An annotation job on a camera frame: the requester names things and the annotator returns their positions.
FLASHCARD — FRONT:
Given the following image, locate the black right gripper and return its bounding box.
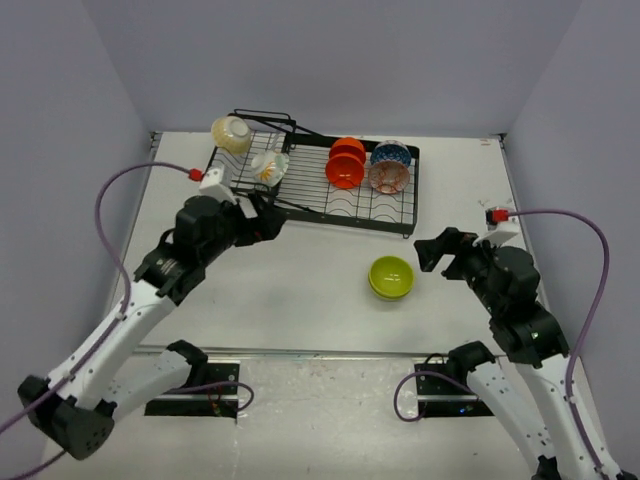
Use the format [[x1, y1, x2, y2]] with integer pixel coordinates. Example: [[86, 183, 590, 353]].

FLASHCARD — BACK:
[[414, 225, 505, 314]]

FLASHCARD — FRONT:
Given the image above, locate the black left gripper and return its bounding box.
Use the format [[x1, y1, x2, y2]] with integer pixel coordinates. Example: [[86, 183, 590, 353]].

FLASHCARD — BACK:
[[199, 188, 287, 264]]

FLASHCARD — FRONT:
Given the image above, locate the lime green bowl front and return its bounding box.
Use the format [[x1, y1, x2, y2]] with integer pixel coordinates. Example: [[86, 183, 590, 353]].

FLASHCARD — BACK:
[[368, 256, 414, 285]]

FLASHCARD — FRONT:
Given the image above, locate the lime green bowl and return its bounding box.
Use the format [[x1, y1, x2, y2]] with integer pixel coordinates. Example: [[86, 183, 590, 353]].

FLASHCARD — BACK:
[[368, 256, 414, 285], [369, 283, 413, 301]]

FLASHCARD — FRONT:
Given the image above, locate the orange bowl front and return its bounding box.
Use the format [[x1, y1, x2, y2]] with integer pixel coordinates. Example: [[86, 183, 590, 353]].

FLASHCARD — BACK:
[[325, 153, 365, 189]]

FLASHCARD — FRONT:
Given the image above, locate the orange bowl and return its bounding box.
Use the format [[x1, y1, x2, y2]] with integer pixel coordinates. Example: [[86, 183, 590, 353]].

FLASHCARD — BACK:
[[329, 137, 366, 164], [325, 153, 365, 189]]

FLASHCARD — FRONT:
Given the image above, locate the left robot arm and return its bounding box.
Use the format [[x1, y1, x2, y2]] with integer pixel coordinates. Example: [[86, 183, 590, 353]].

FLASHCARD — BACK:
[[18, 192, 286, 460]]

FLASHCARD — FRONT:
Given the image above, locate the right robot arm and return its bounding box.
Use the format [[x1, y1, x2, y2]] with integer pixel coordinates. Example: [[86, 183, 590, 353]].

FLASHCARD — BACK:
[[414, 227, 633, 479]]

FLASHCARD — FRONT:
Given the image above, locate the white floral bowl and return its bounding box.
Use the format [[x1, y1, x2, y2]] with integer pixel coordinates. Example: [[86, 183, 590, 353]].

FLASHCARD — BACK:
[[251, 150, 289, 187]]

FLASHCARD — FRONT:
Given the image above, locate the red patterned bowl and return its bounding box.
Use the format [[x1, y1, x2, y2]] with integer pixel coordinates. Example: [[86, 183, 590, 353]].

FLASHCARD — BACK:
[[368, 160, 411, 195]]

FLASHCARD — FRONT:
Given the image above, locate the yellow checkered white bowl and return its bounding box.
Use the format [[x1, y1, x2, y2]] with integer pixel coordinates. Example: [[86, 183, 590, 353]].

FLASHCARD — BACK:
[[211, 115, 252, 155]]

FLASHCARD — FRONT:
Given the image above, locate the blue patterned bowl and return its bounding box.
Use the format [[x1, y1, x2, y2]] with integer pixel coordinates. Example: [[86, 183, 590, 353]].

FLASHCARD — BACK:
[[370, 140, 412, 167]]

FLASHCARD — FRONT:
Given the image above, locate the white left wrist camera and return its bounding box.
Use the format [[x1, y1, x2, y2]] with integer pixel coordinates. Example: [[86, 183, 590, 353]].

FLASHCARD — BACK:
[[199, 167, 256, 218]]

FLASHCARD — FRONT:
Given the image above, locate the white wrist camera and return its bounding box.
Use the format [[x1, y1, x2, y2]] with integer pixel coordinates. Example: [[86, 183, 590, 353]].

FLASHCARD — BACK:
[[199, 167, 256, 218], [473, 207, 520, 247]]

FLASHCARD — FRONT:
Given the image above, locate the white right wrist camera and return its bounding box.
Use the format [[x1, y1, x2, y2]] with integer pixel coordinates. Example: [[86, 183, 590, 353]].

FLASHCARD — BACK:
[[473, 207, 520, 247]]

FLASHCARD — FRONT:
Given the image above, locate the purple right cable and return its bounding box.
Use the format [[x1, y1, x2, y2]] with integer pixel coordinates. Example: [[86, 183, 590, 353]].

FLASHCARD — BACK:
[[487, 208, 612, 476]]

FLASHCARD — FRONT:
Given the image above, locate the purple cable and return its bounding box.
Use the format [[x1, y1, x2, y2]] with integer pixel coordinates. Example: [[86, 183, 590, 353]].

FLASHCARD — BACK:
[[0, 163, 201, 480], [487, 208, 612, 476]]

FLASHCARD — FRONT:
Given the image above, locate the black wire dish rack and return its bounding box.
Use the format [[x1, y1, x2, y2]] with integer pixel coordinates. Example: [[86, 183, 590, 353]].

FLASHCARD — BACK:
[[209, 109, 420, 239]]

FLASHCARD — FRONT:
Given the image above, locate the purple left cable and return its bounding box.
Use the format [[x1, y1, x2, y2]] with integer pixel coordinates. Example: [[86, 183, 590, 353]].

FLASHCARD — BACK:
[[0, 163, 201, 480]]

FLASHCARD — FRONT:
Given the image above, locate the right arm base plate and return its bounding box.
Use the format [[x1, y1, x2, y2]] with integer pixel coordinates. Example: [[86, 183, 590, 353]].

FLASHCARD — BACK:
[[414, 354, 493, 418]]

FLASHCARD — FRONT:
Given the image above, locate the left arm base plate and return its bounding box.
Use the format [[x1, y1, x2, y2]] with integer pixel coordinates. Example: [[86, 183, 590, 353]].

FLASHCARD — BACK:
[[144, 362, 240, 420]]

